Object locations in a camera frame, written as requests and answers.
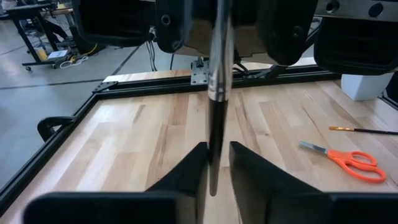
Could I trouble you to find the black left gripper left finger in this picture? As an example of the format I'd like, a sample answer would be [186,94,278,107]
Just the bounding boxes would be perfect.
[23,141,208,224]

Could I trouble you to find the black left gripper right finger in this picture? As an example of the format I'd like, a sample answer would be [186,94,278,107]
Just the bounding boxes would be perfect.
[229,141,398,224]

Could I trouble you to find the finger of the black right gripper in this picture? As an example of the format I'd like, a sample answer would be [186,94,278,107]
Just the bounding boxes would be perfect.
[233,0,317,67]
[155,0,218,57]

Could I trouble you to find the black paintbrush with orange tip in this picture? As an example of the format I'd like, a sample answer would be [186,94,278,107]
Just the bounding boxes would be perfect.
[328,125,398,136]

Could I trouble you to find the long black paintbrush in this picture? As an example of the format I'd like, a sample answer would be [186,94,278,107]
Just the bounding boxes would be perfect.
[206,0,234,197]

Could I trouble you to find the green plant in white pot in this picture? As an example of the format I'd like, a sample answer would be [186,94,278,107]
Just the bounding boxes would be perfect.
[340,72,395,102]

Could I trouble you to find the orange scissors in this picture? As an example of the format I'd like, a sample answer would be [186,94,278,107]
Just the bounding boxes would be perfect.
[298,140,387,184]

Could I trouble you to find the white paper stack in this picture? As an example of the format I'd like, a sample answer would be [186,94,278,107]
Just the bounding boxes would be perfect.
[48,49,68,60]

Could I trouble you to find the black equipment cart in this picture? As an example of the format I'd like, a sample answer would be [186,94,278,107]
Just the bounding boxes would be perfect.
[6,0,100,71]

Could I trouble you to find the silver mounting bracket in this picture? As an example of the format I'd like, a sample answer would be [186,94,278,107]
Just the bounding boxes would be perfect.
[190,57,210,85]

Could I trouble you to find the black aluminium table frame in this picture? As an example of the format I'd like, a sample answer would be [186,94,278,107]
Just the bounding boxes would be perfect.
[0,70,398,215]

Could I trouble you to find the black frame clamp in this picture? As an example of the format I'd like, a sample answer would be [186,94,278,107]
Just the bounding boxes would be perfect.
[37,116,77,142]

